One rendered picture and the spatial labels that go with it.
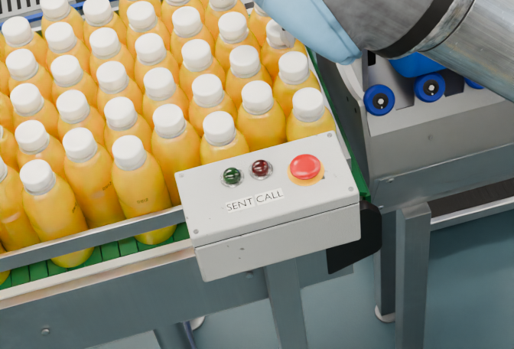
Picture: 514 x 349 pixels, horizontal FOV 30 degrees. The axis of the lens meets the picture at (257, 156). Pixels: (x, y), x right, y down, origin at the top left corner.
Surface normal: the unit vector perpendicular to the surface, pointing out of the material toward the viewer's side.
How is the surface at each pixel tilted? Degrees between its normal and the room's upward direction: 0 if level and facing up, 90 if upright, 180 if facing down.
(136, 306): 90
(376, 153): 70
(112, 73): 0
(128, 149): 0
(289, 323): 90
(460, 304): 0
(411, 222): 90
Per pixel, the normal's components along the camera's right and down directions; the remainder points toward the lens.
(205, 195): -0.11, -0.61
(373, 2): 0.14, 0.68
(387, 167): 0.19, 0.50
